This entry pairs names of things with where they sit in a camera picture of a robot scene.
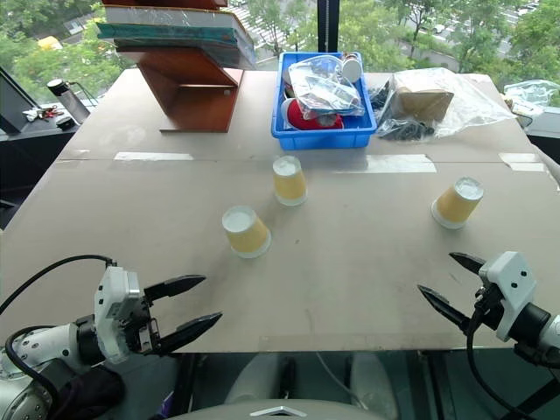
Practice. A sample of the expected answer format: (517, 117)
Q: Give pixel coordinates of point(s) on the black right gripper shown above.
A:
(489, 306)

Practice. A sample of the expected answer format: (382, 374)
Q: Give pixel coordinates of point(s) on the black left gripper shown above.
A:
(139, 324)

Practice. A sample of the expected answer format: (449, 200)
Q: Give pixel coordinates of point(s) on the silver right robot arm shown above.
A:
(542, 332)

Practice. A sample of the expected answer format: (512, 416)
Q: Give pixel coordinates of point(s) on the yellow paper cup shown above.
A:
(245, 234)
(289, 184)
(457, 203)

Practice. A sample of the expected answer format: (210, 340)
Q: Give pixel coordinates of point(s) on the dark purple cloth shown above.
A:
(89, 394)

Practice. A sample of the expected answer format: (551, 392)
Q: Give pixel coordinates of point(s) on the clear tape strip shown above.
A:
(153, 156)

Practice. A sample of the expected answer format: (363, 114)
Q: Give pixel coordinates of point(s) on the black parts in bag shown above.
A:
(404, 129)

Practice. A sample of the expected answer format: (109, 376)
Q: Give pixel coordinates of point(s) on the large clear plastic bag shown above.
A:
(472, 105)

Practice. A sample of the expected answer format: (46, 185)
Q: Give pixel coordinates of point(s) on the brown cardboard box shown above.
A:
(426, 104)

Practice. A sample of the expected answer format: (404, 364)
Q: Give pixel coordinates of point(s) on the blue plastic bin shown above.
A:
(321, 137)

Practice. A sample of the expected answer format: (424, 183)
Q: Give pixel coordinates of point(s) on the crumpled clear plastic bag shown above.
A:
(531, 94)

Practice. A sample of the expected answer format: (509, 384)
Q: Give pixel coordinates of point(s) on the brown wooden shelf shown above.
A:
(197, 96)

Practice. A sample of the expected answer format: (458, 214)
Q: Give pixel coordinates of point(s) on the small black round object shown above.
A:
(65, 122)

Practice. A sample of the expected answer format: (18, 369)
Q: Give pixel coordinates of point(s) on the red round item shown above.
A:
(302, 117)

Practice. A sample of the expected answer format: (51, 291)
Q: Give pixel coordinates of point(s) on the clear plastic bag with packets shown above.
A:
(326, 87)

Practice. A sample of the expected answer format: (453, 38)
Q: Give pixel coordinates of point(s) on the black cylindrical bottle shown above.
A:
(70, 101)

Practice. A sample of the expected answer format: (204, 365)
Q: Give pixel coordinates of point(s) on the white bottle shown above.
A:
(352, 67)

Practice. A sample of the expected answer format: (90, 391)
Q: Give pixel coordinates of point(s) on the keys with white tag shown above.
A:
(39, 114)

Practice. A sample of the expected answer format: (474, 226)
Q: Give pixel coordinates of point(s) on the teal book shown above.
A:
(175, 34)

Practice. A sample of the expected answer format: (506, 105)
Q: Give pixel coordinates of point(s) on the thick white book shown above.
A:
(175, 17)

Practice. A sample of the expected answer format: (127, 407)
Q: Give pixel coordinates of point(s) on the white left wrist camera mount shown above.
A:
(114, 306)

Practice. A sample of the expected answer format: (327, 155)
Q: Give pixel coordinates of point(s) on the black window post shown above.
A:
(328, 26)

